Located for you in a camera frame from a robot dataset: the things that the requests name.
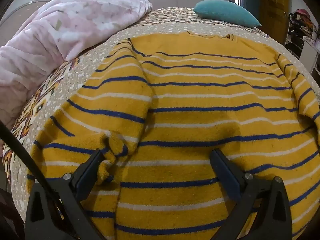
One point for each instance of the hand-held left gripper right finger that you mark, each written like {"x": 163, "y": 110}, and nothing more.
{"x": 228, "y": 173}

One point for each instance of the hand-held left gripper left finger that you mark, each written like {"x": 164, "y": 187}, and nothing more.
{"x": 83, "y": 180}

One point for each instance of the cluttered white shelf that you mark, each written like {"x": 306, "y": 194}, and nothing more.
{"x": 302, "y": 35}

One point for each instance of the pink headboard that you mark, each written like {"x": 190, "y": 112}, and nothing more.
{"x": 15, "y": 12}

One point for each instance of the teal pillow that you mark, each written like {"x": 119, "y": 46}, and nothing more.
{"x": 225, "y": 13}

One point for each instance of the wooden door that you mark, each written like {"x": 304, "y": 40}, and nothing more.
{"x": 273, "y": 7}

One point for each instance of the yellow striped sweater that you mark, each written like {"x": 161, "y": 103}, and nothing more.
{"x": 190, "y": 120}

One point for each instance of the pink floral blanket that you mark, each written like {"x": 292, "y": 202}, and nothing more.
{"x": 50, "y": 42}

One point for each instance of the patterned beige bedspread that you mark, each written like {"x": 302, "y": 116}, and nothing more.
{"x": 62, "y": 90}

